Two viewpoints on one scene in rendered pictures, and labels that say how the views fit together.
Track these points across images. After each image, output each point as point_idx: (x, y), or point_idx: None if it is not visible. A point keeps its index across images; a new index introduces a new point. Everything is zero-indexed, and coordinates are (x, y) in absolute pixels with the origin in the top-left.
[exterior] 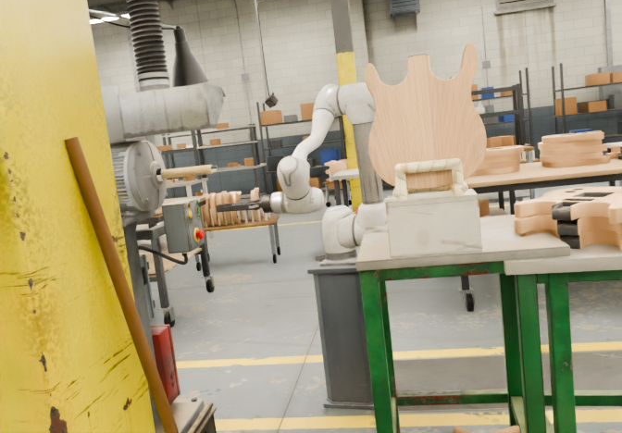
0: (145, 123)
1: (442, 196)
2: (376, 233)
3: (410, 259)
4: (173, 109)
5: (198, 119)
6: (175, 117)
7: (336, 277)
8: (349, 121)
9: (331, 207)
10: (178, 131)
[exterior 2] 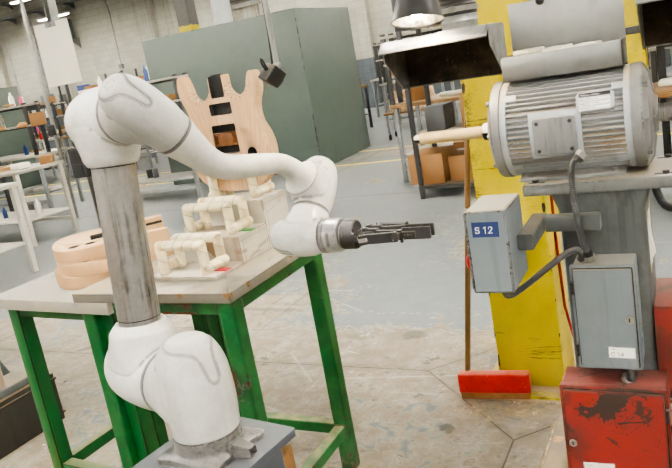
0: (478, 63)
1: (242, 193)
2: (244, 274)
3: None
4: (442, 57)
5: (419, 75)
6: (443, 66)
7: None
8: (134, 157)
9: (192, 341)
10: (444, 82)
